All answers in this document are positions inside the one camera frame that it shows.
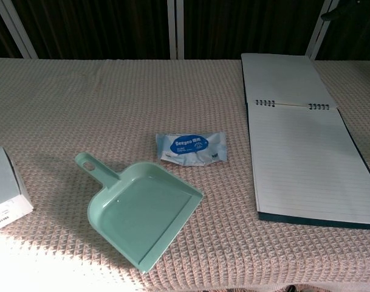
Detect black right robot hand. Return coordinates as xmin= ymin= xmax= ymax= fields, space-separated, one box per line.
xmin=320 ymin=0 xmax=357 ymax=21

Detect dark teal spiral notebook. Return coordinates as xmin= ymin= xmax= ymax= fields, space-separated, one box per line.
xmin=241 ymin=53 xmax=370 ymax=231

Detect blue white wet wipes pack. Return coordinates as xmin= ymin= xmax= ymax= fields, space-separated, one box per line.
xmin=156 ymin=130 xmax=228 ymax=167

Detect beige woven tablecloth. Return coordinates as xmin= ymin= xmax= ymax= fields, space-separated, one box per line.
xmin=0 ymin=57 xmax=370 ymax=292

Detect dark brown curtain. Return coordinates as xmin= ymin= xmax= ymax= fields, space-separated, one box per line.
xmin=0 ymin=0 xmax=370 ymax=61

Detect mint green plastic dustpan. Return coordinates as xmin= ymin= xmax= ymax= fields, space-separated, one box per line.
xmin=74 ymin=152 xmax=205 ymax=274

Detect white cardboard box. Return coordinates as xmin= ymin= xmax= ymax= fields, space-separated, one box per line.
xmin=0 ymin=146 xmax=35 ymax=234

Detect white slanted frame post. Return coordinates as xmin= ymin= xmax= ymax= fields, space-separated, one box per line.
xmin=0 ymin=0 xmax=38 ymax=60
xmin=303 ymin=0 xmax=341 ymax=61

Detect white upright frame post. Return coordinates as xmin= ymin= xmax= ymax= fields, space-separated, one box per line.
xmin=166 ymin=0 xmax=185 ymax=60

